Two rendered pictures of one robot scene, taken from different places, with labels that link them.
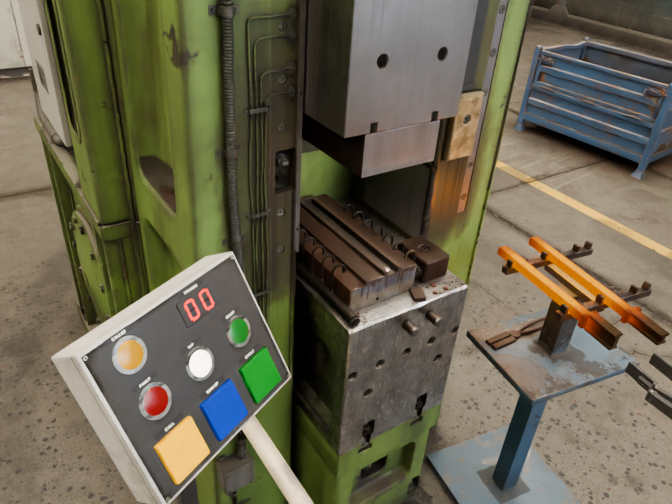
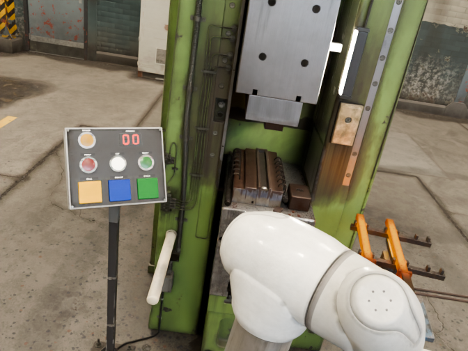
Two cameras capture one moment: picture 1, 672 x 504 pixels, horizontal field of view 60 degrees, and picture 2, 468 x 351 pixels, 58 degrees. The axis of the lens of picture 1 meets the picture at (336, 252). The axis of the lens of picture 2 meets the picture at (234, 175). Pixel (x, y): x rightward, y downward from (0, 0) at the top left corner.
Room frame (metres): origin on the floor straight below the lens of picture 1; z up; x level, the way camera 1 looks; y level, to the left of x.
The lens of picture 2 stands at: (-0.20, -0.88, 1.76)
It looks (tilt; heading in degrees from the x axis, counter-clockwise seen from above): 25 degrees down; 33
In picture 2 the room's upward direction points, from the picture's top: 9 degrees clockwise
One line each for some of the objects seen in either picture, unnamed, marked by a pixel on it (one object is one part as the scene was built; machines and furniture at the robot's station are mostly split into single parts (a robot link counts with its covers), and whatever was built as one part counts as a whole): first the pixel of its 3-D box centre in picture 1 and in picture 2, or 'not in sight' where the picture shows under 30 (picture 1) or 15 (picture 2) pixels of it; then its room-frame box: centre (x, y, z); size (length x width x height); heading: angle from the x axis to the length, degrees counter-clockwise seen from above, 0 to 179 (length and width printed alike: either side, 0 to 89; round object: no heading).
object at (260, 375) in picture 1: (259, 374); (147, 188); (0.77, 0.13, 1.01); 0.07 x 0.05 x 0.07; 151
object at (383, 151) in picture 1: (345, 116); (270, 96); (1.31, 0.00, 1.32); 0.42 x 0.20 x 0.10; 36
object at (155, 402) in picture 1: (155, 400); (88, 164); (0.61, 0.26, 1.09); 0.05 x 0.03 x 0.04; 126
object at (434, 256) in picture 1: (422, 258); (298, 197); (1.29, -0.23, 0.95); 0.12 x 0.08 x 0.06; 36
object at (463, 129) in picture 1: (462, 126); (346, 124); (1.43, -0.30, 1.27); 0.09 x 0.02 x 0.17; 126
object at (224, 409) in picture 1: (223, 409); (119, 190); (0.68, 0.17, 1.01); 0.07 x 0.05 x 0.07; 151
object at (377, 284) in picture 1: (335, 245); (256, 173); (1.31, 0.00, 0.96); 0.42 x 0.20 x 0.09; 36
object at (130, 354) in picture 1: (129, 354); (86, 140); (0.63, 0.30, 1.16); 0.05 x 0.03 x 0.04; 126
